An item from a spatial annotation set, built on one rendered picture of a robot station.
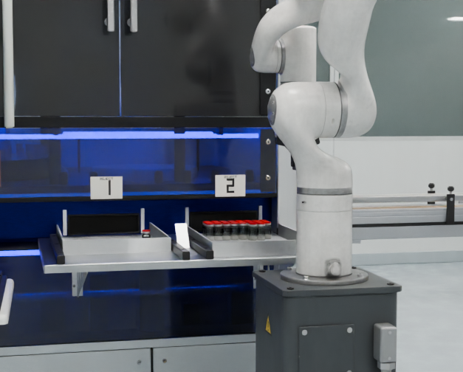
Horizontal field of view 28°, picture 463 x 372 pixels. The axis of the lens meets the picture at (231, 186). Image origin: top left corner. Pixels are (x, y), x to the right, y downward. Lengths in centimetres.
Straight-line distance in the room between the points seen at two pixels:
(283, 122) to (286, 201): 70
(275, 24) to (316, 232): 47
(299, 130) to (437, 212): 105
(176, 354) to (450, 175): 556
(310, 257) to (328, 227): 8
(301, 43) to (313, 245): 48
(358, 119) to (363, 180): 566
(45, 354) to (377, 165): 540
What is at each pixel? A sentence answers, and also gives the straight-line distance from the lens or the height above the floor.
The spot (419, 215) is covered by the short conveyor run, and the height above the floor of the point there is 91.
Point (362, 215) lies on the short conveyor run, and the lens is 279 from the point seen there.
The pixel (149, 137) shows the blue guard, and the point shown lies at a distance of 251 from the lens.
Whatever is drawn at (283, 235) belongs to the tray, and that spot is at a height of 89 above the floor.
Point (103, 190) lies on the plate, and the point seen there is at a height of 101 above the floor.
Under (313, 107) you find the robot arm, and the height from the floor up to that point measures 123.
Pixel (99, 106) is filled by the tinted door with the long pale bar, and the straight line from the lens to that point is 250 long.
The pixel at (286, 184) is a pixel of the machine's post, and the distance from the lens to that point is 260.
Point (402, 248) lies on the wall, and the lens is 781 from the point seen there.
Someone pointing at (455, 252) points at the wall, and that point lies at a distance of 800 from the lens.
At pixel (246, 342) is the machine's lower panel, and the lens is 264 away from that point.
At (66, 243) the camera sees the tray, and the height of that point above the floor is 91.
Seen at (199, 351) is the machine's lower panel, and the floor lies 56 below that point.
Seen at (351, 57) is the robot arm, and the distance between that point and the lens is 189.
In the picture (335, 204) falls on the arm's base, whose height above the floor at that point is 102.
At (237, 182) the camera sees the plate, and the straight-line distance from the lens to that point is 256.
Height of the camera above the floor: 121
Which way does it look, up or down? 4 degrees down
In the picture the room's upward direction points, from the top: straight up
